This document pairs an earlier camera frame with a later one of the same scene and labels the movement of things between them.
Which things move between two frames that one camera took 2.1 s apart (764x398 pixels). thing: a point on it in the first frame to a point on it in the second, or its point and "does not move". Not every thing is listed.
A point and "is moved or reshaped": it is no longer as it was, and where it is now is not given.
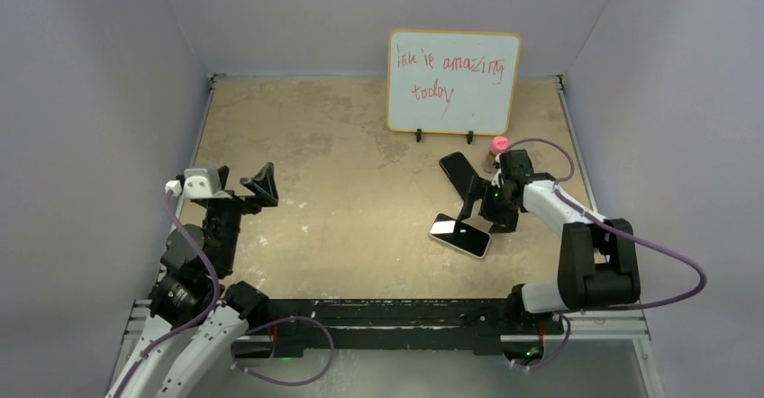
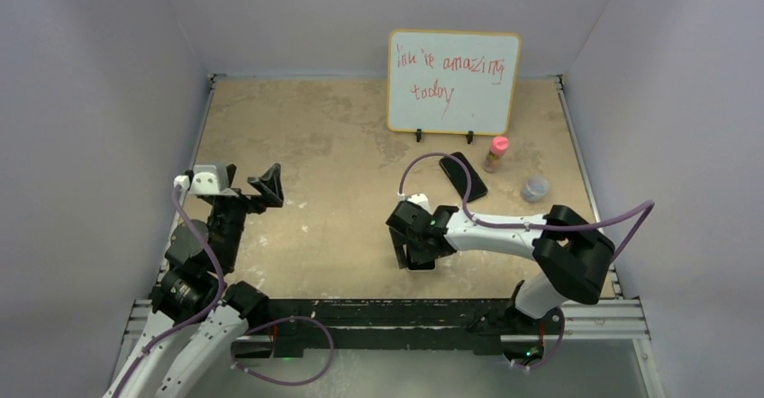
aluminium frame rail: x=575 y=328 does not move
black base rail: x=398 y=323 does not move
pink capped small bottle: x=499 y=145 does not move
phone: x=460 y=235 is moved or reshaped
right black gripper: x=502 y=222 to x=401 y=251
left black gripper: x=263 y=186 does not move
